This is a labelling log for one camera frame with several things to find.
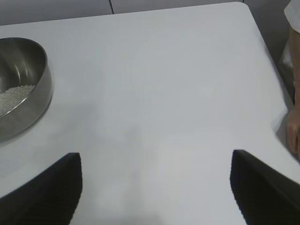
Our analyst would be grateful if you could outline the bare person hand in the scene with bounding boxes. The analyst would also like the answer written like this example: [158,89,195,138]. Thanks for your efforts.
[286,108,300,156]

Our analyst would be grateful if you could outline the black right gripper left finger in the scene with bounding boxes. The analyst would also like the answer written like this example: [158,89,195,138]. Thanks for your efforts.
[0,152,83,225]

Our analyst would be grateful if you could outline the white rice grains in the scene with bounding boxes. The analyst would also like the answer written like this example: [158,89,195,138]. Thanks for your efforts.
[0,84,38,118]

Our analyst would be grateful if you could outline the stainless steel mixing bowl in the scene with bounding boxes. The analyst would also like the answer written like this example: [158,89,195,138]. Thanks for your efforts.
[0,37,53,143]

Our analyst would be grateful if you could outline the bare person forearm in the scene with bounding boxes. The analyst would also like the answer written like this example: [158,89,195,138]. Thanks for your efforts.
[288,25,300,111]

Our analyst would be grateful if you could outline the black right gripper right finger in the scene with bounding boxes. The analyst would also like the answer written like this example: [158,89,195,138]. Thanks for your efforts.
[230,149,300,225]

